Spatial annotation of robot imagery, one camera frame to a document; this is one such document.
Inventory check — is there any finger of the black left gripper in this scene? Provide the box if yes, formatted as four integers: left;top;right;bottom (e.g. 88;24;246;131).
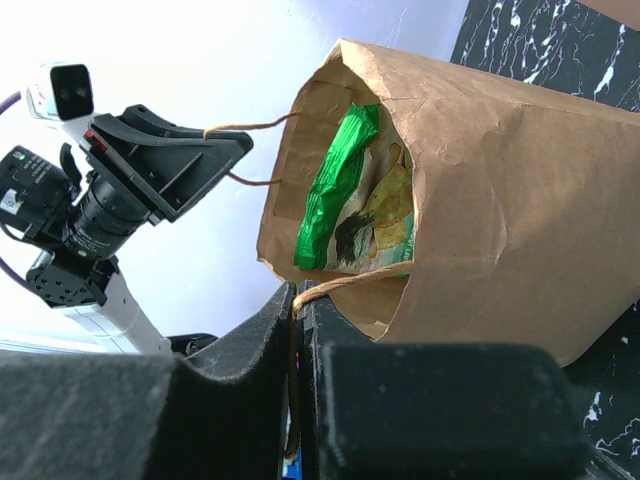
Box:
89;105;253;223

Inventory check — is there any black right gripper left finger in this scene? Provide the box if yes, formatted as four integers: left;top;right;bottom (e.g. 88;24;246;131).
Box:
1;283;295;479

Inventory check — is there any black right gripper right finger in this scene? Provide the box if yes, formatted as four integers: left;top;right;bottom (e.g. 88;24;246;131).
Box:
298;297;590;479

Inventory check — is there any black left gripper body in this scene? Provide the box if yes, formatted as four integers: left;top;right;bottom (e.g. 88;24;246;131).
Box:
1;144;149;308

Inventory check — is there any blue cookie snack bag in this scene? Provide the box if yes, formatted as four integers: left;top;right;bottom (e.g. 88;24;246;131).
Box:
282;450;302;480

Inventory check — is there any green chips bag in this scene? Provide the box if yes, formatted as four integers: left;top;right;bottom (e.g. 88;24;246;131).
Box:
293;104;414;274

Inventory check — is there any brown paper bag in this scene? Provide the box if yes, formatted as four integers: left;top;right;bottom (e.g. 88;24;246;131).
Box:
257;39;639;365

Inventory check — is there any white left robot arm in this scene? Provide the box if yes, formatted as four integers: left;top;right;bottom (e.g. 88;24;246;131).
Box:
1;105;253;355

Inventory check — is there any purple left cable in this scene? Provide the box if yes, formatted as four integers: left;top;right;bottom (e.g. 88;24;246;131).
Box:
0;89;31;289

